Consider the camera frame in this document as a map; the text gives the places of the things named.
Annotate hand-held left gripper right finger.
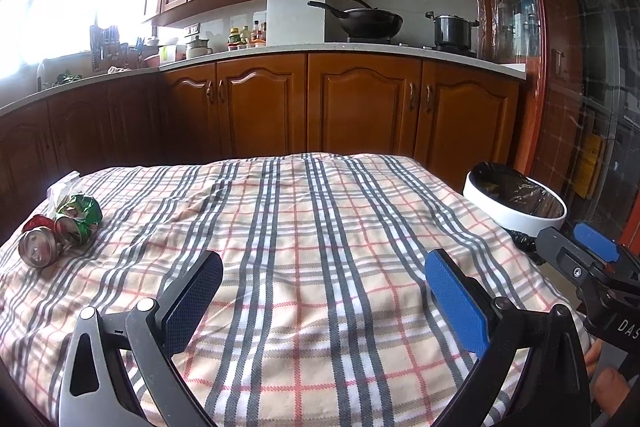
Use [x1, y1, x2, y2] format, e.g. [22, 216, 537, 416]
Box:
[425, 249, 593, 427]

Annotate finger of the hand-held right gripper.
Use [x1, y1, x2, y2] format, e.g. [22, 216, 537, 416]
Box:
[536, 227, 608, 305]
[572, 222, 640, 280]

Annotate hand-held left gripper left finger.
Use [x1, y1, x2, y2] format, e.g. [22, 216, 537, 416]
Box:
[57, 251, 223, 427]

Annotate white trash bin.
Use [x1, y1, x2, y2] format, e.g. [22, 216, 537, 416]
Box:
[462, 162, 568, 238]

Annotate black and white bin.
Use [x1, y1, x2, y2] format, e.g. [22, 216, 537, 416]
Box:
[472, 163, 561, 254]

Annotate person's right hand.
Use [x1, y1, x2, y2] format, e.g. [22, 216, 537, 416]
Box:
[585, 341, 632, 414]

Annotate crushed green can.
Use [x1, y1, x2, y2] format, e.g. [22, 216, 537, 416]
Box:
[54, 193, 104, 249]

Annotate plaid blanket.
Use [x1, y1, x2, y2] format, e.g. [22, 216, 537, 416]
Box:
[0, 152, 596, 427]

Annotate glass sliding door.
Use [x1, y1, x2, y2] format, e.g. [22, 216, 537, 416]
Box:
[530, 0, 640, 258]

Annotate crushed red can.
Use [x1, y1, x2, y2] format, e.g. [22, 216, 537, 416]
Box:
[18, 214, 68, 268]

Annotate clear plastic bag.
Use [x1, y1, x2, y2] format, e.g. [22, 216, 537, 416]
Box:
[46, 171, 84, 212]

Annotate wooden lower kitchen cabinets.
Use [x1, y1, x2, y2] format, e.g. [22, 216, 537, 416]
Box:
[0, 52, 523, 248]

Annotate steel cooking pot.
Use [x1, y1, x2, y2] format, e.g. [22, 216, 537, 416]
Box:
[426, 11, 480, 49]

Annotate white lidded pot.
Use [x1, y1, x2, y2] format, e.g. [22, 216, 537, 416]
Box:
[186, 36, 214, 60]

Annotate gas stove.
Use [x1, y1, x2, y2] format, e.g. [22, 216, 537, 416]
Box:
[345, 36, 478, 58]

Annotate knife rack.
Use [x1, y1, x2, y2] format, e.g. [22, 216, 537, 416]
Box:
[89, 24, 131, 72]

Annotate group of condiment bottles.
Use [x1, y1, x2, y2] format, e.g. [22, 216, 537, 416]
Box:
[227, 21, 268, 52]

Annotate white kitchen countertop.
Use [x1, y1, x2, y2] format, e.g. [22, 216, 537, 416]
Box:
[0, 42, 528, 118]

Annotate black wok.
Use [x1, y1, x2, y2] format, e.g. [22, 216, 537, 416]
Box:
[307, 0, 404, 40]

